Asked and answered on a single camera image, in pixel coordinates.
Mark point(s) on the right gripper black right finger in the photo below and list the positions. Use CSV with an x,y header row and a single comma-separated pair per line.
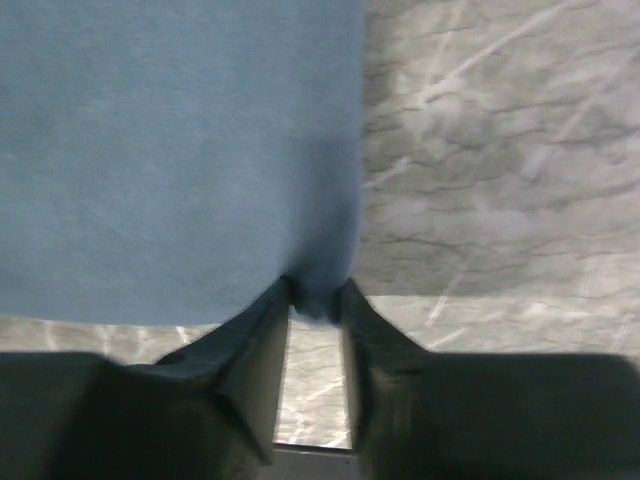
x,y
418,414

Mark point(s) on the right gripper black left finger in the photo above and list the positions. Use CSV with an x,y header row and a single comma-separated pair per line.
x,y
205,411

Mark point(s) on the blue-grey t-shirt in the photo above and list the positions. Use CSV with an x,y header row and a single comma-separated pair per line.
x,y
165,162

